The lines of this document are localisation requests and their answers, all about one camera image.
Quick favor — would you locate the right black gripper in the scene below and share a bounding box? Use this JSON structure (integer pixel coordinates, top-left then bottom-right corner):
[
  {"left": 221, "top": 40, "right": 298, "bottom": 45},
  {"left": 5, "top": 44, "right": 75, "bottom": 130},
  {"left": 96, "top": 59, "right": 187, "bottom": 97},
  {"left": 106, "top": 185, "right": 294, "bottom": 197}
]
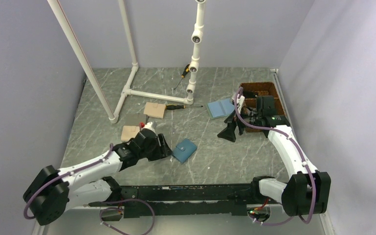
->
[{"left": 218, "top": 106, "right": 262, "bottom": 142}]

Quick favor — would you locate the teal blue card holder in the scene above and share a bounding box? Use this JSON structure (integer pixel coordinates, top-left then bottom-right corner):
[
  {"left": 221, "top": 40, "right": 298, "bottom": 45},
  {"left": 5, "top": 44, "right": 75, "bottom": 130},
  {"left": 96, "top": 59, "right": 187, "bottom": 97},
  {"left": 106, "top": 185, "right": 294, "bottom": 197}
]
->
[{"left": 173, "top": 139, "right": 198, "bottom": 164}]

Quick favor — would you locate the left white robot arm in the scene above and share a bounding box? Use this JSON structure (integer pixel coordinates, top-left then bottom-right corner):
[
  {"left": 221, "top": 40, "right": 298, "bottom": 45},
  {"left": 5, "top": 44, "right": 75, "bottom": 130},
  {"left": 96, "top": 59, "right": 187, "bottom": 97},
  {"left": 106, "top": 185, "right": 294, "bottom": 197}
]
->
[{"left": 22, "top": 128, "right": 173, "bottom": 225}]

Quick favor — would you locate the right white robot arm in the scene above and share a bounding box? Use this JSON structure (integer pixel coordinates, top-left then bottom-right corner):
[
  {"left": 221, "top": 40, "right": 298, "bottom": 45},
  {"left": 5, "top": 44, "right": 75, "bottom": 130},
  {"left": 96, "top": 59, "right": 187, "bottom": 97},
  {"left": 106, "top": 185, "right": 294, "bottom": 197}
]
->
[{"left": 217, "top": 94, "right": 331, "bottom": 223}]

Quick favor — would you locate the open green card holder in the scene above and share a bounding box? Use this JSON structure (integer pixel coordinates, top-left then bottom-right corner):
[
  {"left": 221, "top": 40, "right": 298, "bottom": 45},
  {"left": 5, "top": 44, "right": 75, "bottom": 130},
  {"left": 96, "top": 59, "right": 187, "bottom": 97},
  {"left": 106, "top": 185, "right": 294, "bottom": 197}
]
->
[{"left": 205, "top": 98, "right": 234, "bottom": 119}]

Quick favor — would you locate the beige card holder lower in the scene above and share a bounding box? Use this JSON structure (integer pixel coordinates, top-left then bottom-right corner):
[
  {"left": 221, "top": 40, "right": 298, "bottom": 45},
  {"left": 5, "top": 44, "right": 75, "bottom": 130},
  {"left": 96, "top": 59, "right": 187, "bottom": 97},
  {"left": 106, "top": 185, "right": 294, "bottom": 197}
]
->
[{"left": 121, "top": 126, "right": 140, "bottom": 142}]

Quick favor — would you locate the tan card holder upper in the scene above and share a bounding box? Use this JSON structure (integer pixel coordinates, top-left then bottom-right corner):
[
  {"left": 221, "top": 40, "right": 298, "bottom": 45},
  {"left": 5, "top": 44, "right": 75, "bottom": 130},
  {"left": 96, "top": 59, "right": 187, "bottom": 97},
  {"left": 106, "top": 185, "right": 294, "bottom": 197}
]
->
[{"left": 143, "top": 102, "right": 166, "bottom": 118}]

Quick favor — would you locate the black yellow screwdriver near pipe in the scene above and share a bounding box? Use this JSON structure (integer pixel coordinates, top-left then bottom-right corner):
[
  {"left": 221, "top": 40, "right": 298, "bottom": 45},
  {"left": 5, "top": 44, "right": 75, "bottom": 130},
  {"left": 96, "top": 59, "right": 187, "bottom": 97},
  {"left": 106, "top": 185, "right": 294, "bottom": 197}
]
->
[{"left": 165, "top": 104, "right": 204, "bottom": 111}]

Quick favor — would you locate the brown wicker basket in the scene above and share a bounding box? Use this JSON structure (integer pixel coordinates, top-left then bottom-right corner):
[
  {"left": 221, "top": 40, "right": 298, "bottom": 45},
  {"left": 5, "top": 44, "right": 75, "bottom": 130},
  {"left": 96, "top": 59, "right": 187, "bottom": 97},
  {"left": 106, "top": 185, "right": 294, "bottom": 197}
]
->
[{"left": 240, "top": 82, "right": 290, "bottom": 126}]

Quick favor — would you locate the black yellow screwdriver far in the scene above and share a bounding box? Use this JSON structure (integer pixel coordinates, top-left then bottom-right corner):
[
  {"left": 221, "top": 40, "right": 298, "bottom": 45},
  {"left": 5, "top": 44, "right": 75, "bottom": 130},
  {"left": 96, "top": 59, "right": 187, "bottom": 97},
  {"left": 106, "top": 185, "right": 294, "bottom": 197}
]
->
[{"left": 173, "top": 64, "right": 190, "bottom": 90}]

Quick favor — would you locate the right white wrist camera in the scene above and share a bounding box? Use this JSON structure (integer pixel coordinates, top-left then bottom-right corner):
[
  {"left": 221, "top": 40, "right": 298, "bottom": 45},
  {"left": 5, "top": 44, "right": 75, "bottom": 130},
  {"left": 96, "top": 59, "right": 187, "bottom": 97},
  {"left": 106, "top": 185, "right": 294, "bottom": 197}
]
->
[{"left": 231, "top": 94, "right": 245, "bottom": 114}]

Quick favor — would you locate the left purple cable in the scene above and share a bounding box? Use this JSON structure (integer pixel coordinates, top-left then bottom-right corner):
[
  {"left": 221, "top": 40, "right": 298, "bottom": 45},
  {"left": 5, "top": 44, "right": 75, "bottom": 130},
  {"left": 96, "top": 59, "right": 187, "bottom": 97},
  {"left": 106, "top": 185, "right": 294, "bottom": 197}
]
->
[{"left": 23, "top": 143, "right": 156, "bottom": 235}]

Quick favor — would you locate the purple cable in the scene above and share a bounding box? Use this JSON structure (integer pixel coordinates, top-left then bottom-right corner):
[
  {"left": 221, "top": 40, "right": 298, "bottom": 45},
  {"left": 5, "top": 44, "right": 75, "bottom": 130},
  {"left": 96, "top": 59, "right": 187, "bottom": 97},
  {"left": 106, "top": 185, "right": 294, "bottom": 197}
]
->
[
  {"left": 233, "top": 87, "right": 316, "bottom": 227},
  {"left": 23, "top": 143, "right": 156, "bottom": 235}
]

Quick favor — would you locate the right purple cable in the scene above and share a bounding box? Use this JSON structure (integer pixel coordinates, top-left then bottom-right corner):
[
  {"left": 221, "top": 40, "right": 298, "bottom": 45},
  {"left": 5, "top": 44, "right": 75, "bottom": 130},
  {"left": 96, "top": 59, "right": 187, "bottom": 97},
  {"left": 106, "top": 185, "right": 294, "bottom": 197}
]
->
[{"left": 233, "top": 87, "right": 316, "bottom": 227}]

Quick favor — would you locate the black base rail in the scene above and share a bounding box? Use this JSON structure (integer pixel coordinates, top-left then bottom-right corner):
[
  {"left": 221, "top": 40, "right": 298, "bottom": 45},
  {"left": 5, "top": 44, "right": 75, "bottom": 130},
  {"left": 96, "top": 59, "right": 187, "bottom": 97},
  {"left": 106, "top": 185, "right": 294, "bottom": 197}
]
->
[{"left": 88, "top": 183, "right": 277, "bottom": 218}]

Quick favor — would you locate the aluminium frame rail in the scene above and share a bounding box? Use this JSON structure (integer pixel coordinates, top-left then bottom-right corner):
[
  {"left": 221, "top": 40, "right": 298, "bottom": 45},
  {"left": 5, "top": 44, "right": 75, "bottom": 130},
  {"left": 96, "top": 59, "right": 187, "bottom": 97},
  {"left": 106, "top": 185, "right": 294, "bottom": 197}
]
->
[{"left": 32, "top": 207, "right": 336, "bottom": 235}]

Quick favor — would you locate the white PVC pipe frame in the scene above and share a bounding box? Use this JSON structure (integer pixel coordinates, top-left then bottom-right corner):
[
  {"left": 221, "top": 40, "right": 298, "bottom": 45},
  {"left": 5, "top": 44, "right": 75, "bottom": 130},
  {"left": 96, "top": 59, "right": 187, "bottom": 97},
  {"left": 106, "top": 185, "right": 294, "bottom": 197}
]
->
[{"left": 47, "top": 0, "right": 207, "bottom": 124}]

